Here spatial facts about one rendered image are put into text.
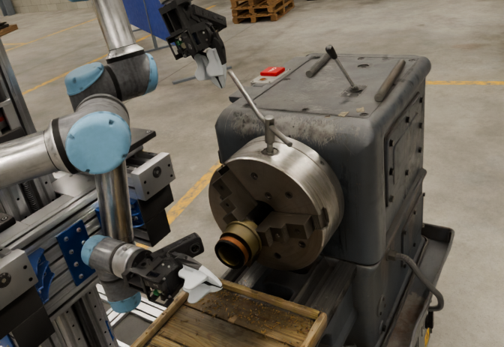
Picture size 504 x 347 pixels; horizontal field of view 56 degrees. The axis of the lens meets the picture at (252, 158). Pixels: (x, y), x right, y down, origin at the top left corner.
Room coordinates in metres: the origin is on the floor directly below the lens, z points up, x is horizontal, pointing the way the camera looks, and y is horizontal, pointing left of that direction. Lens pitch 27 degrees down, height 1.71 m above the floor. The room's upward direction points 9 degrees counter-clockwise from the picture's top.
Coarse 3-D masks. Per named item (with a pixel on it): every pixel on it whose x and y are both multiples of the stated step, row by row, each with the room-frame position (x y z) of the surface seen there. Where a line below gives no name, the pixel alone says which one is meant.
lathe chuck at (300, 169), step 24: (264, 144) 0.99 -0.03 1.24; (240, 168) 0.95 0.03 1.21; (264, 168) 0.91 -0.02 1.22; (288, 168) 0.89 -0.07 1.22; (312, 168) 0.92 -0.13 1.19; (216, 192) 1.00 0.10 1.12; (264, 192) 0.92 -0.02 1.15; (288, 192) 0.88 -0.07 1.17; (312, 192) 0.86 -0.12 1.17; (216, 216) 1.01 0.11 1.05; (264, 216) 0.98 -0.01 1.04; (336, 216) 0.89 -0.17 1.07; (288, 240) 0.89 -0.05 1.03; (312, 240) 0.85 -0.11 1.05; (264, 264) 0.94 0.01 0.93; (288, 264) 0.89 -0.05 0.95
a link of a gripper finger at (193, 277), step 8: (184, 272) 0.74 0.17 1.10; (192, 272) 0.74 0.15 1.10; (200, 272) 0.73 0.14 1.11; (208, 272) 0.73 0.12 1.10; (192, 280) 0.72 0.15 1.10; (200, 280) 0.71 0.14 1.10; (208, 280) 0.72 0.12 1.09; (216, 280) 0.71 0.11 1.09; (184, 288) 0.70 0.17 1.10; (192, 288) 0.70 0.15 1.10
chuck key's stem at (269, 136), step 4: (268, 116) 0.95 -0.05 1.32; (272, 116) 0.95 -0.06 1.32; (264, 120) 0.95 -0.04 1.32; (268, 120) 0.94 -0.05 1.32; (272, 120) 0.94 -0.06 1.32; (268, 124) 0.94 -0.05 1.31; (272, 124) 0.94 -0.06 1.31; (268, 132) 0.94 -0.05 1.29; (268, 136) 0.94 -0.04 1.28; (272, 136) 0.94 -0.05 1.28; (268, 140) 0.94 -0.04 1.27; (272, 140) 0.94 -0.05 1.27; (268, 144) 0.94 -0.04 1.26; (272, 144) 0.95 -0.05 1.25; (268, 148) 0.95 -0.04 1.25; (272, 148) 0.95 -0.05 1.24; (268, 152) 0.95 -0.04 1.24; (272, 152) 0.95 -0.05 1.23
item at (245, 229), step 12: (228, 228) 0.85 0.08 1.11; (240, 228) 0.84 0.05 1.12; (252, 228) 0.84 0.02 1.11; (228, 240) 0.81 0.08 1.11; (240, 240) 0.82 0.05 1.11; (252, 240) 0.82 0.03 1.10; (216, 252) 0.82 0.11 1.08; (228, 252) 0.84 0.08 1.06; (240, 252) 0.79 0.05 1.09; (252, 252) 0.81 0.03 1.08; (228, 264) 0.81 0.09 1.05; (240, 264) 0.79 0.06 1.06
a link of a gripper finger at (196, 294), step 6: (204, 282) 0.74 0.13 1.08; (198, 288) 0.73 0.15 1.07; (204, 288) 0.73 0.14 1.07; (210, 288) 0.72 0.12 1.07; (216, 288) 0.71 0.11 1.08; (222, 288) 0.71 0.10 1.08; (192, 294) 0.72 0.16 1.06; (198, 294) 0.72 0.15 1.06; (204, 294) 0.71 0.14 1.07; (192, 300) 0.71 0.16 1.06; (198, 300) 0.70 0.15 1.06
